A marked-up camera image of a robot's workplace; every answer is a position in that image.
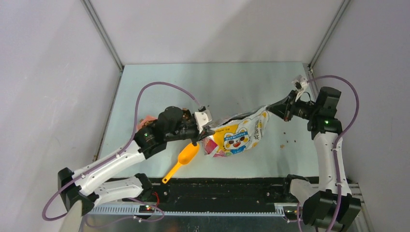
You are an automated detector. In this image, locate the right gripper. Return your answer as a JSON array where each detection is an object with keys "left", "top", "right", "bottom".
[{"left": 267, "top": 89, "right": 320, "bottom": 122}]

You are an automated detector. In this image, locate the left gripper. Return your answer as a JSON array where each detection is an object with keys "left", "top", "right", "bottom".
[{"left": 165, "top": 120, "right": 215, "bottom": 146}]

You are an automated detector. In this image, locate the yellow plastic scoop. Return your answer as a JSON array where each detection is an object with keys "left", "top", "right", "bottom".
[{"left": 161, "top": 143, "right": 200, "bottom": 184}]

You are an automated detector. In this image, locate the cat food bag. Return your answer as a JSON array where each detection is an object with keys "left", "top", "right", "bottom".
[{"left": 202, "top": 105, "right": 272, "bottom": 158}]

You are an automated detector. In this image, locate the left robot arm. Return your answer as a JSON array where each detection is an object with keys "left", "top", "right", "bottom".
[{"left": 58, "top": 106, "right": 214, "bottom": 216}]

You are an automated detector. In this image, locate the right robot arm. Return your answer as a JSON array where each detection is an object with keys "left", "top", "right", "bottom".
[{"left": 267, "top": 87, "right": 361, "bottom": 232}]

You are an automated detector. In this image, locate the black pet bowl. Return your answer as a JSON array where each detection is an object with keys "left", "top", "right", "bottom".
[{"left": 181, "top": 108, "right": 192, "bottom": 119}]

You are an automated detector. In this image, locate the pink cat bowl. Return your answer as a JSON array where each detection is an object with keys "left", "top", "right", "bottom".
[{"left": 136, "top": 115, "right": 157, "bottom": 130}]

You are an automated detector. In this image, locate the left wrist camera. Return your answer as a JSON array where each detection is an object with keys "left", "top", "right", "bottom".
[{"left": 193, "top": 106, "right": 212, "bottom": 133}]

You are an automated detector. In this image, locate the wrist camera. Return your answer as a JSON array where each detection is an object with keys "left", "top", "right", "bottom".
[
  {"left": 193, "top": 106, "right": 212, "bottom": 133},
  {"left": 292, "top": 75, "right": 309, "bottom": 101}
]

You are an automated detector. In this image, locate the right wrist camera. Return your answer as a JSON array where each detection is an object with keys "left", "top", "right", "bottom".
[{"left": 292, "top": 75, "right": 309, "bottom": 101}]

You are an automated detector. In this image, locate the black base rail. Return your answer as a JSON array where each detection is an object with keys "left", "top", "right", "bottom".
[{"left": 138, "top": 177, "right": 297, "bottom": 213}]

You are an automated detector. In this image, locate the aluminium frame rail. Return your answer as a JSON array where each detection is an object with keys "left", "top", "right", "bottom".
[{"left": 73, "top": 182, "right": 366, "bottom": 218}]

